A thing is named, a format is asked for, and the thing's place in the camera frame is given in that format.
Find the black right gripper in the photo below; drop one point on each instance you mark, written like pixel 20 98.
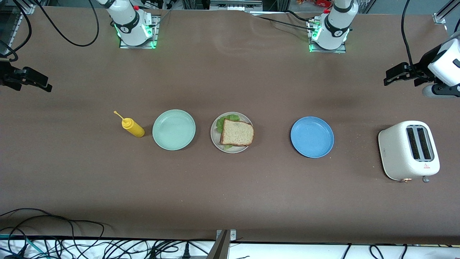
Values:
pixel 8 76

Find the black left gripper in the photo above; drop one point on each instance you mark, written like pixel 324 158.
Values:
pixel 421 68

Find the yellow mustard squeeze bottle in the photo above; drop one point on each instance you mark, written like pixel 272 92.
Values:
pixel 133 127

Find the dark crust bread slice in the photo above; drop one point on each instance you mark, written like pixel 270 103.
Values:
pixel 237 133

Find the green lettuce leaf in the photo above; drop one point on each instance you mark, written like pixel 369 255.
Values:
pixel 224 120

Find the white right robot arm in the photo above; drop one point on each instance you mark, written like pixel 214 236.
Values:
pixel 131 25

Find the blue plate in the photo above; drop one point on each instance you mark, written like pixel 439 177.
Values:
pixel 312 136

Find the mint green plate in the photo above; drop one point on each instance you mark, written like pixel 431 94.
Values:
pixel 174 129

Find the beige plate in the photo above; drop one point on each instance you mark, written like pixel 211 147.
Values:
pixel 215 138

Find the white two-slot toaster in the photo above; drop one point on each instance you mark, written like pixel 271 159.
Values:
pixel 395 151

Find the red snack bag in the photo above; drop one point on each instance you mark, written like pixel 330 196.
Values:
pixel 321 3

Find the grey electronics box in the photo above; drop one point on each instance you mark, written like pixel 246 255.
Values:
pixel 235 5

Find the black power plug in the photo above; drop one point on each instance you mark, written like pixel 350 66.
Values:
pixel 186 251

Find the aluminium frame corner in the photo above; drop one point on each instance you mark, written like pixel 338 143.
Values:
pixel 440 17
pixel 27 9

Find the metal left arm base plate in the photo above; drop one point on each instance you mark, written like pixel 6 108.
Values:
pixel 329 51

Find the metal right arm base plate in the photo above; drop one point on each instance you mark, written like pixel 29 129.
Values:
pixel 138 46

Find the metal table bracket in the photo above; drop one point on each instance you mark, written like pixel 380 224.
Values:
pixel 221 248

